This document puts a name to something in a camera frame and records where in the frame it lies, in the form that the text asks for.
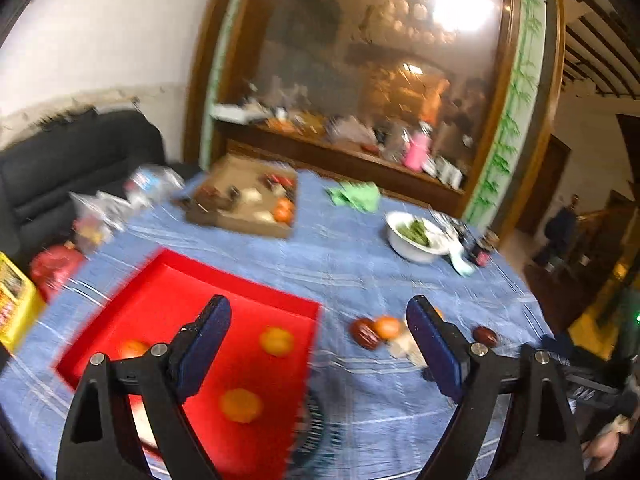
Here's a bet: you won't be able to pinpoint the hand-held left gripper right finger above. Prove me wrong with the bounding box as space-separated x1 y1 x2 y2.
406 295 586 480

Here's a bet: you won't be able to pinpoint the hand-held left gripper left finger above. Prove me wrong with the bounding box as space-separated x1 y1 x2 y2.
56 295 232 480

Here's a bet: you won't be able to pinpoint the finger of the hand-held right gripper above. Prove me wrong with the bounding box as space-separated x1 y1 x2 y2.
564 365 626 401

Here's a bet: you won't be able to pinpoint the beige octagonal biscuit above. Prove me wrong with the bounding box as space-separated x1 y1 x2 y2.
389 336 420 361

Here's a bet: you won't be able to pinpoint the red date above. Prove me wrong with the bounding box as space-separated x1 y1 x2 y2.
473 326 501 348
351 318 377 346

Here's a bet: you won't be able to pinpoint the red tray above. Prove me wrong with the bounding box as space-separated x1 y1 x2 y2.
55 247 322 480

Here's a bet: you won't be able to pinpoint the person's right hand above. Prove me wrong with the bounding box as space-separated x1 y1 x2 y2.
582 416 632 472

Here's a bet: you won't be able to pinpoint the white plastic scoop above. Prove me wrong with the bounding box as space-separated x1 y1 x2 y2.
446 240 476 277

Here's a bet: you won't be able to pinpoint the white bowl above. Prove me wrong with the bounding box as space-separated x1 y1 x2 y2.
385 211 451 263

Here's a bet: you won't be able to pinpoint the blue checked tablecloth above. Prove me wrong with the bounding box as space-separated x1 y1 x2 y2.
0 170 556 480

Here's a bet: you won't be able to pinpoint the green leafy vegetables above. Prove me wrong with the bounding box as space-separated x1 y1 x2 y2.
397 219 433 247

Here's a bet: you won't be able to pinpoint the cardboard box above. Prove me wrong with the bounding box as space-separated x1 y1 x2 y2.
186 155 300 240

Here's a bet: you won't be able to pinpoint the dark round mat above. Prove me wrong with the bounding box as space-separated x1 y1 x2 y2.
290 390 343 468

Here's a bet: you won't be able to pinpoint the clear plastic bag blue print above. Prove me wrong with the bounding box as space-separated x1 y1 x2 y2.
124 164 185 208

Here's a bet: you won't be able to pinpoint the red plastic bag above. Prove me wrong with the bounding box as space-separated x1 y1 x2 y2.
30 242 86 301

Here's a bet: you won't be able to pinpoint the green cloth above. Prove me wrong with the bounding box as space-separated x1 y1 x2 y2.
327 182 382 212

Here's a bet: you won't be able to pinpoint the yellow printed bag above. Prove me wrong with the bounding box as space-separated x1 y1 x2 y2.
0 252 46 353

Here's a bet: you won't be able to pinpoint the black leather sofa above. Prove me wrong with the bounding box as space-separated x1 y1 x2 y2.
0 110 196 271

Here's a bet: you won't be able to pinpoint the flat white box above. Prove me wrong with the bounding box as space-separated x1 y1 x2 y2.
212 104 271 123

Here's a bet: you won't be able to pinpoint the wooden glass display cabinet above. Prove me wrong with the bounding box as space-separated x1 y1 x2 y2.
185 0 566 231

